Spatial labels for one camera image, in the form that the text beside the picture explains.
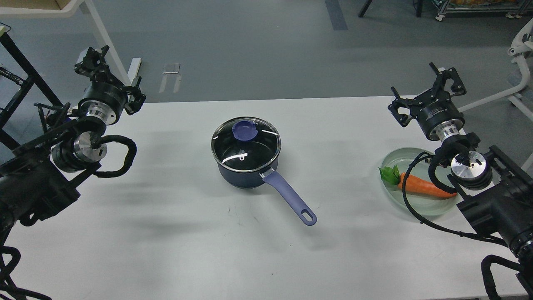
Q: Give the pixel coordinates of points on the black metal rack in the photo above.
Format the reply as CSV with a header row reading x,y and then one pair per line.
x,y
33,80

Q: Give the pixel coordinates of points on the glass pot lid purple knob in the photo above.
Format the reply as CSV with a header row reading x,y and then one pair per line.
x,y
245,144

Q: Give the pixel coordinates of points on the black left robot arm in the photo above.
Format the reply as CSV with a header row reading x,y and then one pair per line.
x,y
42,178

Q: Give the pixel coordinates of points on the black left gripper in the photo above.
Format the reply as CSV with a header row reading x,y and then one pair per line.
x,y
105,98

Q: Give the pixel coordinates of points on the dark blue saucepan purple handle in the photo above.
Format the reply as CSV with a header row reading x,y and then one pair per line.
x,y
270,175

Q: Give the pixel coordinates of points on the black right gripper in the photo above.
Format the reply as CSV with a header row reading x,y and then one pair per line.
x,y
437,112

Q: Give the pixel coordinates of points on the white chair base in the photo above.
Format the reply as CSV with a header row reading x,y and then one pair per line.
x,y
520,50

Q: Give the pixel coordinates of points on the metal wheeled cart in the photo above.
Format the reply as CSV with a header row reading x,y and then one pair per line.
x,y
511,9

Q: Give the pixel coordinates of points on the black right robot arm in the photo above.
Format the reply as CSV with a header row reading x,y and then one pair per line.
x,y
496,194

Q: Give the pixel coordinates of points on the white desk frame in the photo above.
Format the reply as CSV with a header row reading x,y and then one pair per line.
x,y
66,9

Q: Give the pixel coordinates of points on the orange toy carrot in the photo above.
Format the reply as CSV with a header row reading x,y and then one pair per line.
x,y
414,185

